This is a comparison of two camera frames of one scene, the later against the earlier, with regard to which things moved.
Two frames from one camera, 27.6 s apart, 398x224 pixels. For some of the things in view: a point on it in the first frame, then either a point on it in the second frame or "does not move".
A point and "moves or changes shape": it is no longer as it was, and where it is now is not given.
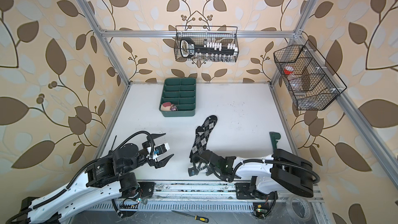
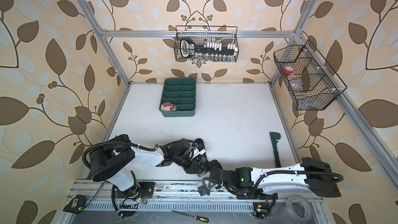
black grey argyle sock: (202, 134) moves or changes shape
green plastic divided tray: (179, 97) does not move
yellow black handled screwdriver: (196, 217) does not move
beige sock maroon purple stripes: (168, 106) does not move
